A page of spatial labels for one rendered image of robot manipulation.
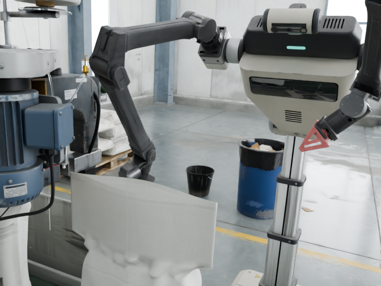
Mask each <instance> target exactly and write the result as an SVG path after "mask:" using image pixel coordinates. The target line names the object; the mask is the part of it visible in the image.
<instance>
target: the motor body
mask: <svg viewBox="0 0 381 286"><path fill-rule="evenodd" d="M38 97H39V92H38V91H37V90H35V89H28V90H19V91H0V208H8V207H15V206H19V205H23V204H25V203H28V202H30V201H32V200H34V199H35V198H37V197H38V196H39V194H40V192H41V191H42V189H43V186H44V177H43V171H45V169H44V168H43V160H42V159H40V158H39V157H37V149H35V148H28V147H27V146H26V143H25V141H24V126H23V112H24V111H25V109H26V108H29V107H32V106H35V105H37V104H39V99H38Z"/></svg>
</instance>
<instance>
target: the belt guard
mask: <svg viewBox="0 0 381 286"><path fill-rule="evenodd" d="M59 67H60V51H59V50H54V49H42V50H41V49H4V48H0V78H33V77H42V76H45V75H46V74H48V73H50V72H52V71H53V70H55V69H57V68H59Z"/></svg>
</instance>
